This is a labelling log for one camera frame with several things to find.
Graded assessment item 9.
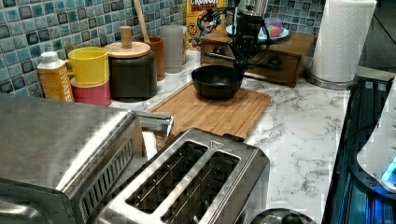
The wooden drawer box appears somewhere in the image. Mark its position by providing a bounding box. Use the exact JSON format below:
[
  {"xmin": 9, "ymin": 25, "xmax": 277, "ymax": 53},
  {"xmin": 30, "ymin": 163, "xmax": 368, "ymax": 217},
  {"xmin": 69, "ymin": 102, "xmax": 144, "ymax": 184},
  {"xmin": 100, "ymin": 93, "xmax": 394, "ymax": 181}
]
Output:
[{"xmin": 201, "ymin": 31, "xmax": 315, "ymax": 87}]

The orange water carton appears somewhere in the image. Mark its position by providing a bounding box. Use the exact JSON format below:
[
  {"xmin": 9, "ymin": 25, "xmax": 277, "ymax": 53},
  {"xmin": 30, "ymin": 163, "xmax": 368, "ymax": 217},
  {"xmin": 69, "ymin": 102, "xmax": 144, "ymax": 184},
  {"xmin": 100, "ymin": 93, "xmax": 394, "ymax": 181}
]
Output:
[{"xmin": 37, "ymin": 51, "xmax": 74, "ymax": 102}]

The purple toy fruit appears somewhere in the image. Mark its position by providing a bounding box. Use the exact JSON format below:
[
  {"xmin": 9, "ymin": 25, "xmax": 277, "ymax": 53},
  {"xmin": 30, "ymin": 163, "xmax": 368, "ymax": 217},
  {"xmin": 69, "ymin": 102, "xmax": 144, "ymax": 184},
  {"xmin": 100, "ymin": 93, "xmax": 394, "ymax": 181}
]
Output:
[{"xmin": 265, "ymin": 18, "xmax": 283, "ymax": 31}]

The bamboo cutting board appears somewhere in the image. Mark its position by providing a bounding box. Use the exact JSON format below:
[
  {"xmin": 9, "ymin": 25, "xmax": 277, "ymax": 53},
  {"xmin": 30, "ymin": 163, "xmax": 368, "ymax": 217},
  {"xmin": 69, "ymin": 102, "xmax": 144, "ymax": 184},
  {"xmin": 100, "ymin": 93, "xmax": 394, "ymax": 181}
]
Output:
[{"xmin": 150, "ymin": 82, "xmax": 271, "ymax": 138}]

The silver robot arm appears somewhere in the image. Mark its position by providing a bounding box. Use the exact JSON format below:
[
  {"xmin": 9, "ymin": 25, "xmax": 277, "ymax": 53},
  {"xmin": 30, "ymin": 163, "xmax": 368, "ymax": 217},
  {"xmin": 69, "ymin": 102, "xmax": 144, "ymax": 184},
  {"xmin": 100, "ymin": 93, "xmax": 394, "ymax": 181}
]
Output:
[{"xmin": 232, "ymin": 0, "xmax": 267, "ymax": 80}]

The wooden spoon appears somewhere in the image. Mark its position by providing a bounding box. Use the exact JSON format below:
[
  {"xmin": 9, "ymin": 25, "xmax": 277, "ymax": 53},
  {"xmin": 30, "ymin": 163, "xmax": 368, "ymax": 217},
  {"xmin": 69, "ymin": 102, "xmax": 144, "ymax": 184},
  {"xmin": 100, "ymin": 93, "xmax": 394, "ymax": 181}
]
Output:
[{"xmin": 133, "ymin": 0, "xmax": 150, "ymax": 44}]

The black round knob lid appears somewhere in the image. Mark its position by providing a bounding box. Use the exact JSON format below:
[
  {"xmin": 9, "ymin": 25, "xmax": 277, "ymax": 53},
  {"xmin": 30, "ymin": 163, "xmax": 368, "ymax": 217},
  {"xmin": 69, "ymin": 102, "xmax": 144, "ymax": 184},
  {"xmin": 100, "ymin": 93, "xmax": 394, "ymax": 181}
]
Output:
[{"xmin": 248, "ymin": 208, "xmax": 317, "ymax": 224}]

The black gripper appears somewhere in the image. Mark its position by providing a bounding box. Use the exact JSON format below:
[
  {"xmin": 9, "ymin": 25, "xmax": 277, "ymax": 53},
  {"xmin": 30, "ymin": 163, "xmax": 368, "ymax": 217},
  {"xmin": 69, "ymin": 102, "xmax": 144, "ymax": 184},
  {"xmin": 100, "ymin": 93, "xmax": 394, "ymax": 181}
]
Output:
[{"xmin": 232, "ymin": 13, "xmax": 263, "ymax": 79}]

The black bowl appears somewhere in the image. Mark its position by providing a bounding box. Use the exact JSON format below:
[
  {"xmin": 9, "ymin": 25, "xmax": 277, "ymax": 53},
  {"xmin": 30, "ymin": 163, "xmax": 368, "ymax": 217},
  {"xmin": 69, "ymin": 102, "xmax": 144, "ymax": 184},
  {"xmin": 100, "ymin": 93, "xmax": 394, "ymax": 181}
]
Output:
[{"xmin": 191, "ymin": 65, "xmax": 243, "ymax": 99}]

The Cap'n Crunch cereal box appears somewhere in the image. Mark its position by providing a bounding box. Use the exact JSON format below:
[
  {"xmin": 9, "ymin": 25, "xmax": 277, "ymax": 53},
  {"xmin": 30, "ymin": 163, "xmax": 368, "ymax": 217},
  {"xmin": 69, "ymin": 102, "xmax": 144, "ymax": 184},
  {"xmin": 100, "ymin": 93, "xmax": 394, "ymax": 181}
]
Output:
[{"xmin": 186, "ymin": 0, "xmax": 229, "ymax": 50}]

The black canister with wooden lid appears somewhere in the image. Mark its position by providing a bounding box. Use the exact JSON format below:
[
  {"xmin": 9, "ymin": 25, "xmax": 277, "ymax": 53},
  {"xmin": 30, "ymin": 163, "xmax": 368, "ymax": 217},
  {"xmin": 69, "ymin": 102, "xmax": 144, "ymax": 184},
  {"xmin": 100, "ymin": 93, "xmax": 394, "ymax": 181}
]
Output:
[{"xmin": 105, "ymin": 26, "xmax": 158, "ymax": 99}]

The white paper towel roll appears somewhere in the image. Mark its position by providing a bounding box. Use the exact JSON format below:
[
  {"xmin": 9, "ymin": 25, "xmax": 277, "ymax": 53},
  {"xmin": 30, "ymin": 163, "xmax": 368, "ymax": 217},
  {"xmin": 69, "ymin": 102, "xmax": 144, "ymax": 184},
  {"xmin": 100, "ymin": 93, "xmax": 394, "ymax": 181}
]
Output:
[{"xmin": 312, "ymin": 0, "xmax": 376, "ymax": 83}]

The red mug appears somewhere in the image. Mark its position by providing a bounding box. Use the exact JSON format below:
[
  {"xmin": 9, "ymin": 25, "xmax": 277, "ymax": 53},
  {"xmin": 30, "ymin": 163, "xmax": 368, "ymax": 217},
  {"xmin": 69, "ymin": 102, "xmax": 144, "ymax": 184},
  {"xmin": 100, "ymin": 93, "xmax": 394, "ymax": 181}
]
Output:
[{"xmin": 70, "ymin": 78, "xmax": 111, "ymax": 106}]

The yellow mug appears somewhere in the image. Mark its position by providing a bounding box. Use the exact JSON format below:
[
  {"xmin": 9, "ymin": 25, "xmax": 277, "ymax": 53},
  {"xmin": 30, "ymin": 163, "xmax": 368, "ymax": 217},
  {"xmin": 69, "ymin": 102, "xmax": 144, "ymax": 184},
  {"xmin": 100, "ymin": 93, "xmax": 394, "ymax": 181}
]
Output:
[{"xmin": 68, "ymin": 47, "xmax": 109, "ymax": 86}]

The grey frosted cup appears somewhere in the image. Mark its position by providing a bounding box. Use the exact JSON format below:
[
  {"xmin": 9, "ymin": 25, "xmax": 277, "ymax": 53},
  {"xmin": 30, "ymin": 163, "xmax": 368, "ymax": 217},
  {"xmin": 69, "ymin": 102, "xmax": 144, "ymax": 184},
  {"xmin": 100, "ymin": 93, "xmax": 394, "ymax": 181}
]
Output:
[{"xmin": 162, "ymin": 25, "xmax": 183, "ymax": 73}]

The light blue plate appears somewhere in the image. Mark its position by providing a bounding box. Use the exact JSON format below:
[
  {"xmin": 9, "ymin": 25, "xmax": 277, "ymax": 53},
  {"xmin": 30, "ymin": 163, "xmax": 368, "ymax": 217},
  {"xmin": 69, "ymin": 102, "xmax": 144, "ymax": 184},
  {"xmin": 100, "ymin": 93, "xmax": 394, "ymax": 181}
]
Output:
[{"xmin": 226, "ymin": 25, "xmax": 289, "ymax": 43}]

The brown utensil holder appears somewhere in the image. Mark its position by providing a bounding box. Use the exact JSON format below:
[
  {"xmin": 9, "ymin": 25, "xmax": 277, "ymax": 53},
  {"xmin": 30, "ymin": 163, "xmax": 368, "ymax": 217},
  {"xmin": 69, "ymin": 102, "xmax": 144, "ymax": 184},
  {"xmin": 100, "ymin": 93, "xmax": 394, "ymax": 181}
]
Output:
[{"xmin": 148, "ymin": 36, "xmax": 165, "ymax": 81}]

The red toy strawberry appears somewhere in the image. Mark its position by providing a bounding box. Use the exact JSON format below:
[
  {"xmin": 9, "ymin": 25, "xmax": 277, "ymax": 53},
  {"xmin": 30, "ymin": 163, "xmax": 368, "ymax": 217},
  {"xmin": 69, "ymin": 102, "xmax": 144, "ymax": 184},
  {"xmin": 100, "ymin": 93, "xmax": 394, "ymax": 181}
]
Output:
[{"xmin": 267, "ymin": 25, "xmax": 282, "ymax": 38}]

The steel paper towel holder base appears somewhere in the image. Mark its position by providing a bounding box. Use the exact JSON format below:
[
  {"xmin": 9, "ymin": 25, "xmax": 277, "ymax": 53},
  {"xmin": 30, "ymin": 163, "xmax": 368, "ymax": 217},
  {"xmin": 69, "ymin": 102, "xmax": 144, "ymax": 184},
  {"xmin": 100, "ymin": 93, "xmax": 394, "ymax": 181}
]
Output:
[{"xmin": 304, "ymin": 71, "xmax": 359, "ymax": 91}]

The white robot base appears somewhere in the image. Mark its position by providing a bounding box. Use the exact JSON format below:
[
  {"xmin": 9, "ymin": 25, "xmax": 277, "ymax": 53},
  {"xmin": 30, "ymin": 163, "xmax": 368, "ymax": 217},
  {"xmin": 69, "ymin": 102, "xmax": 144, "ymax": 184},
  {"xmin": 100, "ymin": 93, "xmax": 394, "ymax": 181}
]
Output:
[{"xmin": 349, "ymin": 77, "xmax": 395, "ymax": 201}]

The stainless steel toaster oven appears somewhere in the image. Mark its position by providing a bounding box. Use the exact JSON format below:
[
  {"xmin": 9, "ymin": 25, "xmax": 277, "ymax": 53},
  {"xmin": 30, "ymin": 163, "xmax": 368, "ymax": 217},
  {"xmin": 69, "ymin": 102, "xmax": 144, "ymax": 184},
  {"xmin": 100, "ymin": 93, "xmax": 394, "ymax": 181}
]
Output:
[{"xmin": 0, "ymin": 93, "xmax": 174, "ymax": 224}]

